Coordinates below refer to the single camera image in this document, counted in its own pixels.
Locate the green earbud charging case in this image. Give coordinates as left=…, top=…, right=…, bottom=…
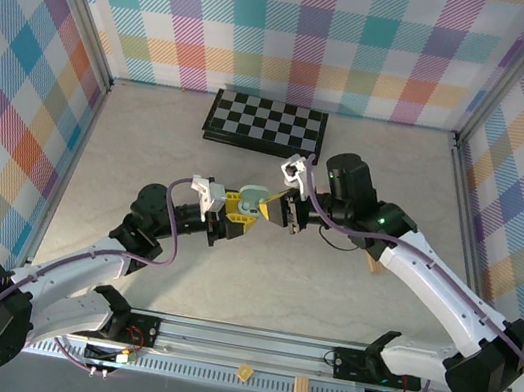
left=233, top=180, right=271, bottom=221

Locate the black silver chessboard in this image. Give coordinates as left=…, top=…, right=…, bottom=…
left=198, top=85, right=332, bottom=168

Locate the small wooden block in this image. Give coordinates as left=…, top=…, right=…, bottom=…
left=363, top=254, right=385, bottom=277

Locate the black left control box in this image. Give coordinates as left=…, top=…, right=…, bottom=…
left=81, top=341, right=138, bottom=373

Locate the thin black cable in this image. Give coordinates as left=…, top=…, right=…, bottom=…
left=315, top=219, right=364, bottom=253

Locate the aluminium left floor rail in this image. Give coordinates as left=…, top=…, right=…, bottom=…
left=10, top=69, right=114, bottom=300

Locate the aluminium floor rail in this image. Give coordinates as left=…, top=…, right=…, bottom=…
left=10, top=69, right=114, bottom=300
left=415, top=135, right=524, bottom=369

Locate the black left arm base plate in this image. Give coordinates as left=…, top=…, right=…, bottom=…
left=121, top=310, right=165, bottom=357

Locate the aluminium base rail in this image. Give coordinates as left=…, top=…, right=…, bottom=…
left=0, top=280, right=524, bottom=392

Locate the aluminium right floor rail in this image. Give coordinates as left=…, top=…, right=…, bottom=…
left=415, top=135, right=524, bottom=369

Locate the grey slotted cable duct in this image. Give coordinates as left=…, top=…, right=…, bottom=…
left=18, top=331, right=363, bottom=392

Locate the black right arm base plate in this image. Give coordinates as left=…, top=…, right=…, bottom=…
left=327, top=343, right=428, bottom=392

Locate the aluminium right corner post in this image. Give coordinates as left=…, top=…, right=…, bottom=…
left=452, top=0, right=524, bottom=155

